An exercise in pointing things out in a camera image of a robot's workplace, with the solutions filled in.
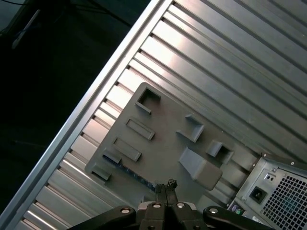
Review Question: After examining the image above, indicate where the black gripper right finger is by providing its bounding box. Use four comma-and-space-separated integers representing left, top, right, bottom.
167, 178, 267, 230

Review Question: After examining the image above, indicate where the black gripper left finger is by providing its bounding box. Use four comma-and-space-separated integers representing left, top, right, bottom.
90, 183, 168, 230

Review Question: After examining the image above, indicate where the green RAM stick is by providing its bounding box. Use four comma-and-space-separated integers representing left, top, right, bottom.
103, 154, 159, 192

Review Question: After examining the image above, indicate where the grey parts rack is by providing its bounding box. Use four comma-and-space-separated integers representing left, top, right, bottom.
84, 82, 262, 209

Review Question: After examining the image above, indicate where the black PC case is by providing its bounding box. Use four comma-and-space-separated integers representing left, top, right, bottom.
225, 153, 307, 230

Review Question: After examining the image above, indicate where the grey power supply unit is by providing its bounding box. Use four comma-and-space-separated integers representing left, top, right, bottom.
242, 165, 307, 230

